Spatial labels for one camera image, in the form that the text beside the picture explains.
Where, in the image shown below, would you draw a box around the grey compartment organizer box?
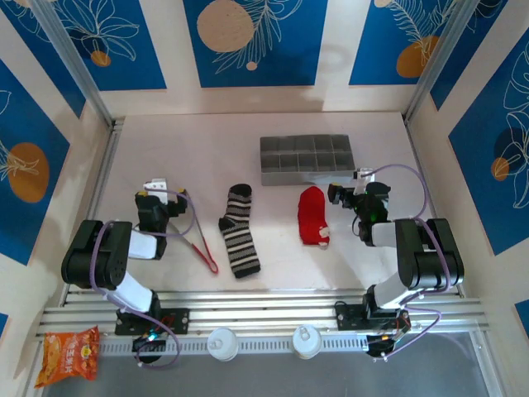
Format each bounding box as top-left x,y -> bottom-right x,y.
259,134 -> 357,187

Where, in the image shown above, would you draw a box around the red sock with white toe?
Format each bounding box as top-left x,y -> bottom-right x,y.
298,185 -> 331,248

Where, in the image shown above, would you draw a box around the black white striped sock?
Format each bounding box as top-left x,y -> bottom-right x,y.
217,184 -> 262,280

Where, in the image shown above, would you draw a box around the white round lidded container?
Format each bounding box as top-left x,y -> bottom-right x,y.
292,324 -> 323,360
206,326 -> 239,363

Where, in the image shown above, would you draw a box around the orange snack bag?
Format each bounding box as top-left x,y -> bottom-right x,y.
33,325 -> 101,389

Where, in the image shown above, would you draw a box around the grey metal shelf plate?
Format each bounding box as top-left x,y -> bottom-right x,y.
24,330 -> 512,397

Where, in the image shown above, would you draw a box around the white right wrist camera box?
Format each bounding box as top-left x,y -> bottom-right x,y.
354,167 -> 376,192

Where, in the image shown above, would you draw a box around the aluminium side rail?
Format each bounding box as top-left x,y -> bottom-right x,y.
61,119 -> 125,307
403,117 -> 463,297

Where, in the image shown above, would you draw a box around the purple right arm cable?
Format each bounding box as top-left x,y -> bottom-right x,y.
357,164 -> 451,363

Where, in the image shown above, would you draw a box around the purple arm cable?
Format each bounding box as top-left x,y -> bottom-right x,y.
357,164 -> 451,363
90,188 -> 196,370

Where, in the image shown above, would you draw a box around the metal tongs with red handle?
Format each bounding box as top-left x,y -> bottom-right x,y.
168,188 -> 219,275

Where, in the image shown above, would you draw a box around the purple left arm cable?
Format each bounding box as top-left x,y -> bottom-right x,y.
90,188 -> 196,370

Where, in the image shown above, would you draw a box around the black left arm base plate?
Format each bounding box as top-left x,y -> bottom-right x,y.
114,308 -> 191,336

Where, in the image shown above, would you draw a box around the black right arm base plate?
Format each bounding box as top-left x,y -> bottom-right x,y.
335,304 -> 410,332

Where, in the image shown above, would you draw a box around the aluminium corner post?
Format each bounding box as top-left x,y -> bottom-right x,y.
404,0 -> 479,125
31,0 -> 117,127

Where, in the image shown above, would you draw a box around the aluminium front rail frame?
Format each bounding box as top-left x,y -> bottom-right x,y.
35,289 -> 491,338

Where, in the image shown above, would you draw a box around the slotted grey cable duct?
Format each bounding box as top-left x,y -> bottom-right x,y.
98,335 -> 371,356

